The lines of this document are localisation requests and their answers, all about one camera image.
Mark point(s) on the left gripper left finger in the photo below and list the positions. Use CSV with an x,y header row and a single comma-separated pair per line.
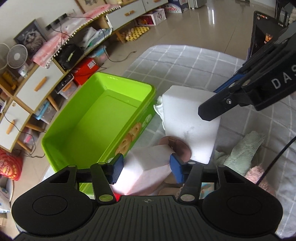
x,y
103,176

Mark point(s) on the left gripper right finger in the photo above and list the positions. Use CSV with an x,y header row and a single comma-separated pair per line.
x,y
190,175

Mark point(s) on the brown round pad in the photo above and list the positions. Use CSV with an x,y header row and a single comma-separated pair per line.
x,y
178,146

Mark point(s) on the mint green fluffy towel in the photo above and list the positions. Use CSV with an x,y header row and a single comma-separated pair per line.
x,y
242,154

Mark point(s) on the pink plush toy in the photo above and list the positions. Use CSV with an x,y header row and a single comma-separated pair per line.
x,y
254,175

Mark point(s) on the large white foam block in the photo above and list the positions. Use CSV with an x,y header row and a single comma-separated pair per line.
x,y
182,121

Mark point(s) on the white cloth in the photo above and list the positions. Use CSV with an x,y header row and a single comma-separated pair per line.
x,y
158,108

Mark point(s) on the green plastic storage bin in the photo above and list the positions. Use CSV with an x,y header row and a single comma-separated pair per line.
x,y
105,117

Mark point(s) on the red round bag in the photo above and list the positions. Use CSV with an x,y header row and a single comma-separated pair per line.
x,y
10,165

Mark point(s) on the grey checked blanket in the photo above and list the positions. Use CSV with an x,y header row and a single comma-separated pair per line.
x,y
166,65

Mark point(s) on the red cardboard box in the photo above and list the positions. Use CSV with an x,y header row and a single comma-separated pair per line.
x,y
84,70

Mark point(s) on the wooden white TV cabinet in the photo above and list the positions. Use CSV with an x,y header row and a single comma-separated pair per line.
x,y
29,86

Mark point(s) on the black bag on shelf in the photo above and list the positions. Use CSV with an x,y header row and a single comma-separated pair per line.
x,y
68,56

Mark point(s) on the pink fringed cloth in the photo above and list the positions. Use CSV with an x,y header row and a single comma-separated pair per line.
x,y
54,45

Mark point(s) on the yellow egg tray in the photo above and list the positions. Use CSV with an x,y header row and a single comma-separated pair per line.
x,y
134,33

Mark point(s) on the white desk fan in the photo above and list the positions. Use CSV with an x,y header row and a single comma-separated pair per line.
x,y
17,56

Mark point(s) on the framed cat picture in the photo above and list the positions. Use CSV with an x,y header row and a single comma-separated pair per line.
x,y
32,37

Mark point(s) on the smartphone on mount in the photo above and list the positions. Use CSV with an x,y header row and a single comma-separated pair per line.
x,y
264,29

